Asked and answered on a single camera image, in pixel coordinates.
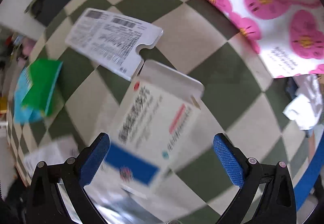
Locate white flat label carton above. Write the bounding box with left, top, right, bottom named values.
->
left=65, top=8, right=164, bottom=81

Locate green checkered table mat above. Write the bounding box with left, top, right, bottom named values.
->
left=8, top=0, right=309, bottom=223

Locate white printed medicine box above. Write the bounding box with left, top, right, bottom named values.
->
left=104, top=60, right=204, bottom=194

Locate pink flower tissue pack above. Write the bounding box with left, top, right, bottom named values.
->
left=207, top=0, right=323, bottom=78

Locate green packet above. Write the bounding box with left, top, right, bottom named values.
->
left=22, top=58, right=63, bottom=116

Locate cyan plastic bag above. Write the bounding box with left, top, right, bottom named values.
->
left=13, top=67, right=43, bottom=125

